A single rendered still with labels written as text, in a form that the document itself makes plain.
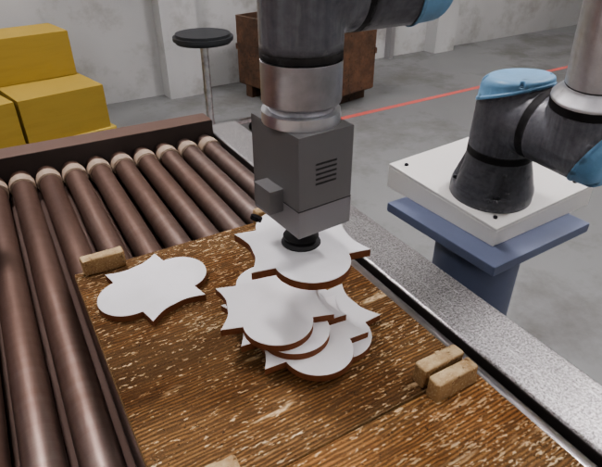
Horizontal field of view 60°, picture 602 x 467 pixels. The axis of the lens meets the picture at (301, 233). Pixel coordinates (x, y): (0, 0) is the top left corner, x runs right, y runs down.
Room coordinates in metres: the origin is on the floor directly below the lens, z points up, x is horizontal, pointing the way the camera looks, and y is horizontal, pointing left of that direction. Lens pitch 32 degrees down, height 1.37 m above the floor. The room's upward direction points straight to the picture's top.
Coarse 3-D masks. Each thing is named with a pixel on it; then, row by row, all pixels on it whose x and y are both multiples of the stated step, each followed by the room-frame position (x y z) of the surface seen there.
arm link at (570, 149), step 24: (600, 0) 0.71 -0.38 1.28; (600, 24) 0.71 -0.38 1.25; (576, 48) 0.74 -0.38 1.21; (600, 48) 0.70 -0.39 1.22; (576, 72) 0.73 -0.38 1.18; (600, 72) 0.70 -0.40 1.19; (552, 96) 0.75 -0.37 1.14; (576, 96) 0.72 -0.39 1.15; (600, 96) 0.70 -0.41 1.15; (528, 120) 0.78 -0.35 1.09; (552, 120) 0.74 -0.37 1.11; (576, 120) 0.71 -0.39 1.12; (600, 120) 0.69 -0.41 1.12; (528, 144) 0.77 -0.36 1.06; (552, 144) 0.73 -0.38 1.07; (576, 144) 0.71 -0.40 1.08; (600, 144) 0.68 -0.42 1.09; (552, 168) 0.74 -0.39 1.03; (576, 168) 0.70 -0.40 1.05; (600, 168) 0.68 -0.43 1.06
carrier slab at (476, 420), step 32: (480, 384) 0.39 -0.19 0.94; (384, 416) 0.35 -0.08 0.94; (416, 416) 0.35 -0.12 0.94; (448, 416) 0.35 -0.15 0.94; (480, 416) 0.35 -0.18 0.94; (512, 416) 0.35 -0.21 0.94; (320, 448) 0.31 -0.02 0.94; (352, 448) 0.31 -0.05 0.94; (384, 448) 0.31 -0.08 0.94; (416, 448) 0.31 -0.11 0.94; (448, 448) 0.31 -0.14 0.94; (480, 448) 0.31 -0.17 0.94; (512, 448) 0.31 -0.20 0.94; (544, 448) 0.31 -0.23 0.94
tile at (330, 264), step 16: (256, 224) 0.51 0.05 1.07; (272, 224) 0.51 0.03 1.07; (240, 240) 0.48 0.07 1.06; (256, 240) 0.48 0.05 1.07; (272, 240) 0.48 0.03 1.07; (320, 240) 0.48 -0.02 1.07; (336, 240) 0.48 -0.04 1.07; (352, 240) 0.48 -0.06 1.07; (256, 256) 0.45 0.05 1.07; (272, 256) 0.45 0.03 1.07; (288, 256) 0.45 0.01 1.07; (304, 256) 0.45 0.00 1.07; (320, 256) 0.45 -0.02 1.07; (336, 256) 0.45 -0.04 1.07; (352, 256) 0.45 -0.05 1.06; (368, 256) 0.46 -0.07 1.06; (256, 272) 0.42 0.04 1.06; (272, 272) 0.43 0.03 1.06; (288, 272) 0.42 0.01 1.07; (304, 272) 0.42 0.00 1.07; (320, 272) 0.42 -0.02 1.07; (336, 272) 0.42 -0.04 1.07; (304, 288) 0.40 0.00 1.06; (320, 288) 0.40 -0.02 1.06
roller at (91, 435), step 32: (32, 192) 0.88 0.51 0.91; (32, 224) 0.75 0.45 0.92; (32, 256) 0.67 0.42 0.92; (64, 288) 0.59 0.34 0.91; (64, 320) 0.51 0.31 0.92; (64, 352) 0.46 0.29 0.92; (64, 384) 0.41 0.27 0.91; (96, 384) 0.41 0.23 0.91; (96, 416) 0.36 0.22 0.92; (96, 448) 0.32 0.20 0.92
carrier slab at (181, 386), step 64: (192, 256) 0.64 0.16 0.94; (192, 320) 0.50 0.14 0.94; (384, 320) 0.50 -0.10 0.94; (128, 384) 0.39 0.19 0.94; (192, 384) 0.39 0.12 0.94; (256, 384) 0.39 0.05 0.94; (320, 384) 0.39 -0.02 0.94; (384, 384) 0.39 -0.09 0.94; (192, 448) 0.31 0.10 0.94; (256, 448) 0.31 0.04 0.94
